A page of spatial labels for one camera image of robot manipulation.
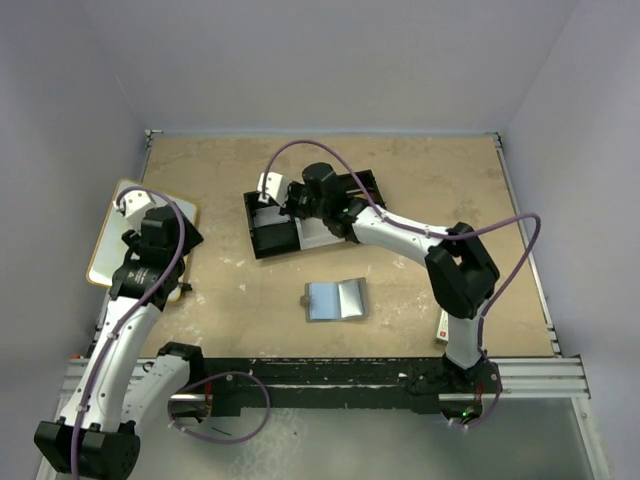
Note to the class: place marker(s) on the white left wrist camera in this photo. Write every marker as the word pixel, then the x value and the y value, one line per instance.
pixel 133 207

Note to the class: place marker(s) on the three-compartment card tray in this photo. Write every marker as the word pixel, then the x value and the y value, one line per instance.
pixel 304 234

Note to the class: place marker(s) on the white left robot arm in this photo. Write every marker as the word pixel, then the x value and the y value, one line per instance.
pixel 98 432

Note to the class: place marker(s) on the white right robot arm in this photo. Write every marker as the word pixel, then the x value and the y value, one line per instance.
pixel 461 272

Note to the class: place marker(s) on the small white red box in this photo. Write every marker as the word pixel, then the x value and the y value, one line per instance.
pixel 442 330

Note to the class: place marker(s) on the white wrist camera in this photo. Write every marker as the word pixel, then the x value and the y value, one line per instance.
pixel 133 207
pixel 273 187

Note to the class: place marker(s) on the grey card holder wallet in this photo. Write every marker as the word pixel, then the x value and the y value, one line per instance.
pixel 346 300

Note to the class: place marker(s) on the aluminium frame rail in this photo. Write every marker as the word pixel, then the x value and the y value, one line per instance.
pixel 529 378

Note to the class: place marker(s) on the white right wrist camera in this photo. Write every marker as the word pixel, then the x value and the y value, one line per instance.
pixel 273 187

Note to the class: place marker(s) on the wood-framed whiteboard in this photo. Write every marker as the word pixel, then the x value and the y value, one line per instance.
pixel 110 250

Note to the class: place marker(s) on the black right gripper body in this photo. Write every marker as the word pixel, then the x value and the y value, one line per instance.
pixel 299 205

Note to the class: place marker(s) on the silver card in tray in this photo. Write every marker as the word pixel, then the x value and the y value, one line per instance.
pixel 268 216

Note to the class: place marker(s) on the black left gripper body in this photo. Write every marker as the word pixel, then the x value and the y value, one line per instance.
pixel 134 239

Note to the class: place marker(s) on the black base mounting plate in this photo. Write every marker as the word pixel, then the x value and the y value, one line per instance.
pixel 429 385

